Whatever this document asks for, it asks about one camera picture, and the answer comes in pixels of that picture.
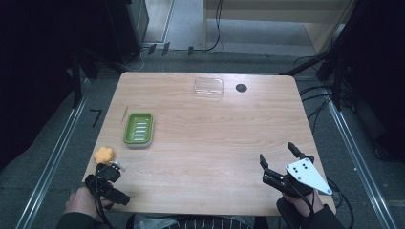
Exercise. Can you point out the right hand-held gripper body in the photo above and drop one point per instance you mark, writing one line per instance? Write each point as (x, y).
(302, 176)

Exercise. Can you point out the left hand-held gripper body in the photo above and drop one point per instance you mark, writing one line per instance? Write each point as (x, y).
(110, 191)

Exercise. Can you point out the person's right hand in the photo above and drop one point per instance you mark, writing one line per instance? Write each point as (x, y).
(307, 203)

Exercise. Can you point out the person's left hand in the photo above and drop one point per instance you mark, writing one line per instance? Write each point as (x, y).
(81, 202)

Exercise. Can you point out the green soap dish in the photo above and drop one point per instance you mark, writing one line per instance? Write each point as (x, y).
(139, 129)

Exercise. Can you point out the thin clear stick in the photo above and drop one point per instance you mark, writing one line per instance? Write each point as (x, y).
(124, 114)

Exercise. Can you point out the black round table grommet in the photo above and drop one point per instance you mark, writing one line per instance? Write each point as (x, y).
(241, 87)

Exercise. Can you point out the person's striped clothing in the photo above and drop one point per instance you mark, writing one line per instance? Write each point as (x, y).
(191, 222)

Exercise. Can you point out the black metal stand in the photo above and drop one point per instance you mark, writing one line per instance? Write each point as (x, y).
(81, 79)
(324, 63)

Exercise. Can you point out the clear plastic container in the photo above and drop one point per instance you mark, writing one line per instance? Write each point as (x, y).
(208, 87)

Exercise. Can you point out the black cabinet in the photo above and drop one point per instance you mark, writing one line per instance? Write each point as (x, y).
(127, 28)

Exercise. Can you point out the light wooden furniture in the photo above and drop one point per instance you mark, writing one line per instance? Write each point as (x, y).
(280, 12)

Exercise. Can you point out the metal floor rail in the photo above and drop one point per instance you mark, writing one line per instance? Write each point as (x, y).
(359, 162)
(52, 165)

